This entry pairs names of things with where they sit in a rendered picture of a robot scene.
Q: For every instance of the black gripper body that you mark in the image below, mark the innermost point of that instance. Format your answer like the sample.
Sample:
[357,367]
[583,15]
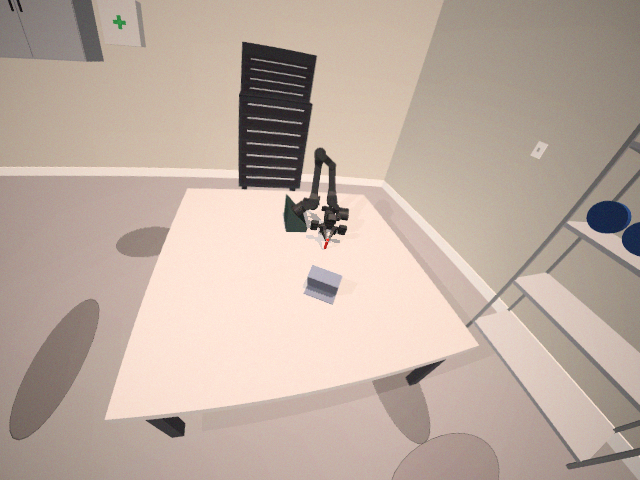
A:
[341,229]

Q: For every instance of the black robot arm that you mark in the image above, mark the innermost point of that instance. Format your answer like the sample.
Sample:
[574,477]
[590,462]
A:
[312,202]

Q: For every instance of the dark grey sloped panel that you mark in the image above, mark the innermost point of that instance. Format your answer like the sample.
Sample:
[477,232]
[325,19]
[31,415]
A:
[322,284]

